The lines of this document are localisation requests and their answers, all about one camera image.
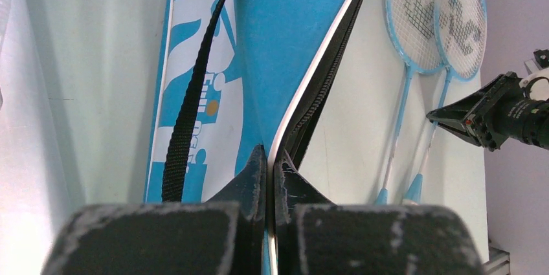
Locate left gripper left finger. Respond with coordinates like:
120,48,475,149
42,145,267,274

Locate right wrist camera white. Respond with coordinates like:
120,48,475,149
521,49,548,101

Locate blue badminton racket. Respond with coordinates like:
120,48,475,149
402,0,489,205
375,0,442,204

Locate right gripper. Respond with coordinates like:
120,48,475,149
426,72,548,151

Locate blue racket cover bag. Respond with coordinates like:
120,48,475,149
144,0,363,274

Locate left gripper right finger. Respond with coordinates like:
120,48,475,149
274,160,484,274

